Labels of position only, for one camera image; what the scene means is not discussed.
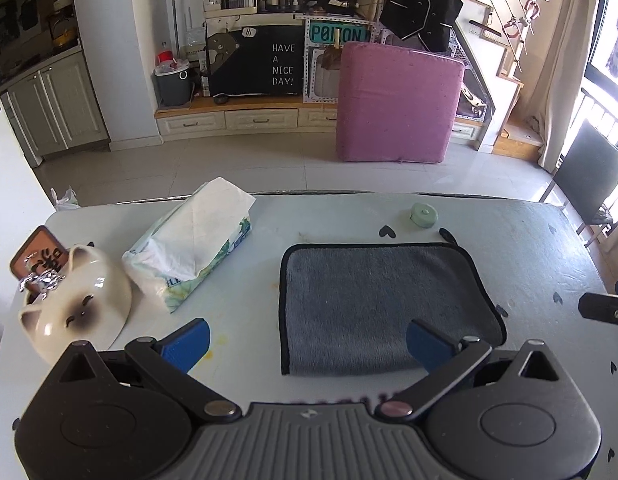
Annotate white plastic bag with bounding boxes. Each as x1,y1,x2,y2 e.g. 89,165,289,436
50,186,82,211

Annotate white low drawer cabinet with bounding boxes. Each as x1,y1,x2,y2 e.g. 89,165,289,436
154,95,490,153

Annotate white kitchen cabinet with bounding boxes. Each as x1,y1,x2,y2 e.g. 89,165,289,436
0,50,110,168

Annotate cream cat-shaped ceramic bowl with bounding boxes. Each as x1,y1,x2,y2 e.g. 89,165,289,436
19,243,134,365

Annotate wooden staircase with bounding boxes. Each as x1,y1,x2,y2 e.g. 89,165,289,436
451,0,544,163

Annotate black chair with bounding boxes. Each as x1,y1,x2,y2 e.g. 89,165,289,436
540,119,618,248

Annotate silver metal ornament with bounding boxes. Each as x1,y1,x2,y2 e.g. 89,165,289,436
19,270,64,293

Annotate black jacket with white trim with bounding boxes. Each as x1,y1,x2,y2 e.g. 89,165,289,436
379,0,464,53

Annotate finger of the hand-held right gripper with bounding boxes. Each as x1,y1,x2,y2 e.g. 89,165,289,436
578,292,618,322

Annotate clear plastic jar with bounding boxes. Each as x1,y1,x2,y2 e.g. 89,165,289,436
183,25,208,61

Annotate white tissue pack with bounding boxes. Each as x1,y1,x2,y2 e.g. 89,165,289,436
121,176,257,314

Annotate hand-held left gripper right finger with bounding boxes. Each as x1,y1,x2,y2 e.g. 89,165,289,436
379,318,560,419

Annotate brown square plaque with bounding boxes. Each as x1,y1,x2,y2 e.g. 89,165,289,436
10,225,70,295

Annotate teal lettered sign plate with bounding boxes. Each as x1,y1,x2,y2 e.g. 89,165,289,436
307,22,368,45

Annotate beige curtain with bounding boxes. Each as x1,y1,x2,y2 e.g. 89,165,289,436
514,0,610,173

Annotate black printed cloth cover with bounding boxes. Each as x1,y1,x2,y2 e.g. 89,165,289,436
206,23,304,97

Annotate pink upright cushion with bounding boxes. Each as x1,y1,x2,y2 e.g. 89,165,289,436
335,41,466,165

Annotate grey trash bin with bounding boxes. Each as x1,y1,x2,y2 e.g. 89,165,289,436
153,62,192,107

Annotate grey towel with black trim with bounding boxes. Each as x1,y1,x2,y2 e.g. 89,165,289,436
280,242,508,377

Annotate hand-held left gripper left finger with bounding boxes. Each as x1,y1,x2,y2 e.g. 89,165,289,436
48,317,242,421

